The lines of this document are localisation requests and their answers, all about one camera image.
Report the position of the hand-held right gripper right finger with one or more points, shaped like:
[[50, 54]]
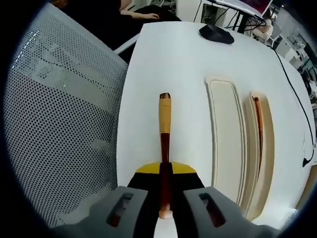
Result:
[[188, 193]]

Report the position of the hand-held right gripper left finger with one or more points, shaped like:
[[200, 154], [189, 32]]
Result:
[[138, 193]]

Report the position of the beige cutlery case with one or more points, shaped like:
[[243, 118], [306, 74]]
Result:
[[225, 136]]

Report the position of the brown wooden spoon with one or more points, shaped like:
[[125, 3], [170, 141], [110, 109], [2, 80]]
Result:
[[164, 119]]

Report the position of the brown wooden chopsticks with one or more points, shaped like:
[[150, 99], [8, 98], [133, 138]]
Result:
[[259, 124]]

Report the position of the grey mesh office chair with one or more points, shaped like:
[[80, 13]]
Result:
[[62, 111]]

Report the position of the black computer mouse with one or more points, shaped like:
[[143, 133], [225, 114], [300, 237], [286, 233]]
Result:
[[215, 34]]

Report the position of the white laptop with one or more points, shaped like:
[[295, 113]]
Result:
[[247, 5]]

